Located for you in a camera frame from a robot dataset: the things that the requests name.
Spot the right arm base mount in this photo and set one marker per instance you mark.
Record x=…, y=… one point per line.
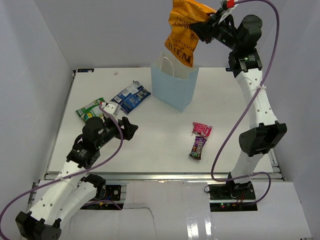
x=222, y=192

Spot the brown M&M's packet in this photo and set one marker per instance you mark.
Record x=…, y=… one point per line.
x=197, y=148

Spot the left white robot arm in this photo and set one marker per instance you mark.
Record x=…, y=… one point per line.
x=74, y=186

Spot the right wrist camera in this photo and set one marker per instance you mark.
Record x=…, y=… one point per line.
x=228, y=5

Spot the green snack bag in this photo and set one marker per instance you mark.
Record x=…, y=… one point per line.
x=91, y=110

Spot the aluminium front rail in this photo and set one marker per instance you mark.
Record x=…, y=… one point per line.
x=166, y=176

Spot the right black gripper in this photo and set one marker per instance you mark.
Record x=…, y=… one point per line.
x=207, y=29

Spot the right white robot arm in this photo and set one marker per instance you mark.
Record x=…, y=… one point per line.
x=265, y=131

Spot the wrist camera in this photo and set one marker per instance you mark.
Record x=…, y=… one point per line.
x=228, y=5
x=111, y=108

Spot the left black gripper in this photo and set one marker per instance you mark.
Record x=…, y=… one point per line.
x=128, y=132

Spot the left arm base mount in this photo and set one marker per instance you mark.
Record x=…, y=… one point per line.
x=108, y=192

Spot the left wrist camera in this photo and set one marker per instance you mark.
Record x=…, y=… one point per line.
x=111, y=108

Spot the blue snack bag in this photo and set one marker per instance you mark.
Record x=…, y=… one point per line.
x=131, y=96

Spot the orange potato chip bag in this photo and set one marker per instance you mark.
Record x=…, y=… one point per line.
x=182, y=41

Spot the light blue paper bag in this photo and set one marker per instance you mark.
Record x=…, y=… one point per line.
x=172, y=82

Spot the left blue table label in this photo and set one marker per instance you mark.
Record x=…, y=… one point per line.
x=85, y=70

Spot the pink candy packet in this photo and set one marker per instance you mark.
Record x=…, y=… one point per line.
x=201, y=129

